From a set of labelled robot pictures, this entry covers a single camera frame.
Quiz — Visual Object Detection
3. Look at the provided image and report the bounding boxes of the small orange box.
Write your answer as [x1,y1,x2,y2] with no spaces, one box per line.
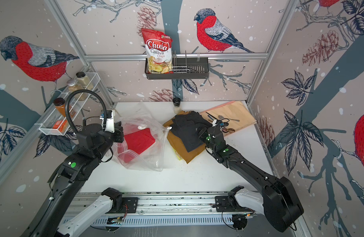
[52,119,68,132]

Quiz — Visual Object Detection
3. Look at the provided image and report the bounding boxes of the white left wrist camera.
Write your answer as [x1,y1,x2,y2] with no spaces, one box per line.
[100,110,115,133]

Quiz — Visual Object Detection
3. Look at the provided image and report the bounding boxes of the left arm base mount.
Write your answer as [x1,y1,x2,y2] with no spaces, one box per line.
[107,197,139,214]

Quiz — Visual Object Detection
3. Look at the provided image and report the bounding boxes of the clear plastic vacuum bag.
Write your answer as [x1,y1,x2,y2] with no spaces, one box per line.
[112,102,172,172]

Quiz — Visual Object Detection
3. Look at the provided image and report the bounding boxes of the light spice jar black lid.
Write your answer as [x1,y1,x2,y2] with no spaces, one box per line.
[76,72,94,90]

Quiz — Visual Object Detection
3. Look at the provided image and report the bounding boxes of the red cassava chips bag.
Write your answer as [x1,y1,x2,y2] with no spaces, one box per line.
[141,28,173,74]

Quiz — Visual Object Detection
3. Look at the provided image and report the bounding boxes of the wooden brown spoon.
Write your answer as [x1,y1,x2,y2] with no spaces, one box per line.
[221,127,236,134]

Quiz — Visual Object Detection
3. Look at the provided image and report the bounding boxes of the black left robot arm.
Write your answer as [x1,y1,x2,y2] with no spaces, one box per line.
[22,122,124,237]

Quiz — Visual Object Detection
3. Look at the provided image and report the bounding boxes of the clear acrylic spice shelf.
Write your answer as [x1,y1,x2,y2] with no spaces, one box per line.
[39,88,91,136]

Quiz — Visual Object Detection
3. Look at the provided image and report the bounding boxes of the tan spice jar silver lid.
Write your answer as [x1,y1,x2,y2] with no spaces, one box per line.
[67,79,88,101]

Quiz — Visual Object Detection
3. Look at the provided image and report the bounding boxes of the orange spice jar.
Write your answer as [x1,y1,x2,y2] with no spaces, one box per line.
[53,97,66,117]

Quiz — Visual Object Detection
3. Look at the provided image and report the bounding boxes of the black trousers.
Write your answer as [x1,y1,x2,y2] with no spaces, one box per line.
[171,111,212,152]

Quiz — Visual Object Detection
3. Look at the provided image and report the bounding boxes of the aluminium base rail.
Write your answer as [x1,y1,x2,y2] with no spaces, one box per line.
[51,192,298,217]

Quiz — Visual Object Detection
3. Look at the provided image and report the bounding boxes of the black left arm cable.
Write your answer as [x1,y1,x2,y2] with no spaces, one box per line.
[64,89,108,134]

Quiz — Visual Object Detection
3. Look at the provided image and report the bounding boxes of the brown trousers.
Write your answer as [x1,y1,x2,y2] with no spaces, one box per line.
[163,111,205,163]

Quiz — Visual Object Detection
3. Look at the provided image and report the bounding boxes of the black wire wall basket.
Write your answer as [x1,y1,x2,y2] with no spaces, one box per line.
[144,53,209,80]

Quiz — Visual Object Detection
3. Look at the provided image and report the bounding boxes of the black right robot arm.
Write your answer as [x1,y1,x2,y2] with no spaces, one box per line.
[198,126,304,232]

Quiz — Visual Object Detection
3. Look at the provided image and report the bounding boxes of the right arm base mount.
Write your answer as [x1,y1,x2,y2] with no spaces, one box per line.
[213,196,254,213]

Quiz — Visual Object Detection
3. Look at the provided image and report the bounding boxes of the black lid pepper grinder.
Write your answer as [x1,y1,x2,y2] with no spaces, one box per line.
[173,97,182,115]

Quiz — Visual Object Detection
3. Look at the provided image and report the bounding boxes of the yellow trousers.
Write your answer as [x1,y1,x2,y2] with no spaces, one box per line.
[173,149,183,161]

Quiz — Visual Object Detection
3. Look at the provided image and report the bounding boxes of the beige cloth placemat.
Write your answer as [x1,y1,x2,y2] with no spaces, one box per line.
[200,101,257,136]

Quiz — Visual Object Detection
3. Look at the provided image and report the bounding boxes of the red trousers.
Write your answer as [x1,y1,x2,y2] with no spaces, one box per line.
[116,128,156,165]

